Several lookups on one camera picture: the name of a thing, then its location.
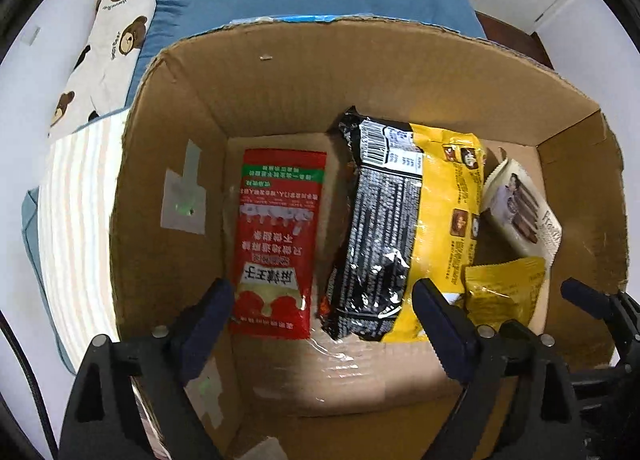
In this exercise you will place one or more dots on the small yellow snack packet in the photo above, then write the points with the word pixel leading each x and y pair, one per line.
pixel 500 290

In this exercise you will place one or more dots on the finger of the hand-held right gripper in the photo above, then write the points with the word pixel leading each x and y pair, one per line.
pixel 600 380
pixel 575 289

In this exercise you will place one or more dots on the white wall socket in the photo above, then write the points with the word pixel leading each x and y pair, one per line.
pixel 32 35

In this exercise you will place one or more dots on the teal cloth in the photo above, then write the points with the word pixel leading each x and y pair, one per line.
pixel 42 290

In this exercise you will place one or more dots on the red snack packet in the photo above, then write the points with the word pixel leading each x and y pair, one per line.
pixel 272 240

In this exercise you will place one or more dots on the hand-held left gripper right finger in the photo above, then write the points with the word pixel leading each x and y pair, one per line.
pixel 442 327

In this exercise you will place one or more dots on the white wafer packet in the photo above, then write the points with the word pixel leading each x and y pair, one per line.
pixel 520 210

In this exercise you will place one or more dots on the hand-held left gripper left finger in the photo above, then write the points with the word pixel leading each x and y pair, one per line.
pixel 205 327

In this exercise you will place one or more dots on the striped blanket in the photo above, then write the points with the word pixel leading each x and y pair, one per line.
pixel 75 240

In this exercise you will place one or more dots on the cardboard box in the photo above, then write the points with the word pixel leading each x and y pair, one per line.
pixel 280 90

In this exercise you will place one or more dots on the black and yellow snack packet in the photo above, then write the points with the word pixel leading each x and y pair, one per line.
pixel 380 220

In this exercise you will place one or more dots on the bear print pillow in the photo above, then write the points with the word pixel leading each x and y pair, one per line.
pixel 115 40

